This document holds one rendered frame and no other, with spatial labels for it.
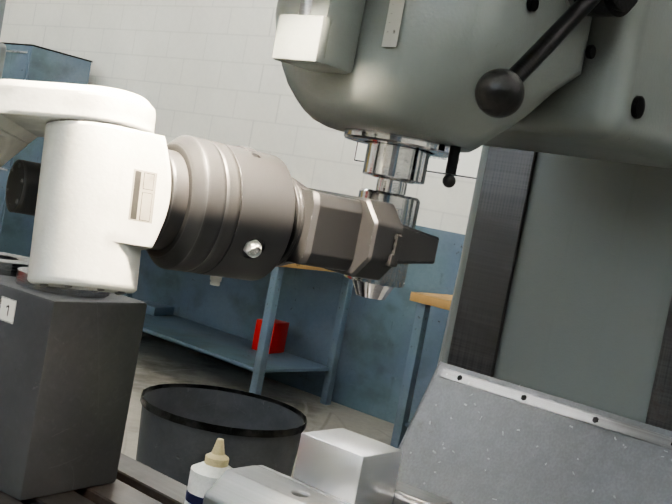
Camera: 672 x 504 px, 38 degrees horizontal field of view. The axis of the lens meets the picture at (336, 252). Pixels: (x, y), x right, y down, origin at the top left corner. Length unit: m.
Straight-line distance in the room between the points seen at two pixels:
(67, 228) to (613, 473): 0.63
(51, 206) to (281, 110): 6.13
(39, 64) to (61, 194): 7.38
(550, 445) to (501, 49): 0.51
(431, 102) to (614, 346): 0.46
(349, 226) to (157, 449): 2.03
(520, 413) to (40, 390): 0.50
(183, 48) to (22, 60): 1.28
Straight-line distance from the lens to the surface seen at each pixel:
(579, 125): 0.78
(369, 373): 6.00
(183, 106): 7.43
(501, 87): 0.59
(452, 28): 0.64
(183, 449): 2.60
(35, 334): 0.92
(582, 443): 1.03
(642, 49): 0.79
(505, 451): 1.06
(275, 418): 2.95
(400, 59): 0.64
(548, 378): 1.07
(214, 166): 0.61
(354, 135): 0.71
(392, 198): 0.71
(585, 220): 1.06
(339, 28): 0.64
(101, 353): 0.95
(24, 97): 0.60
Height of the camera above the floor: 1.26
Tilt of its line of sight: 3 degrees down
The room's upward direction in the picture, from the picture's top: 11 degrees clockwise
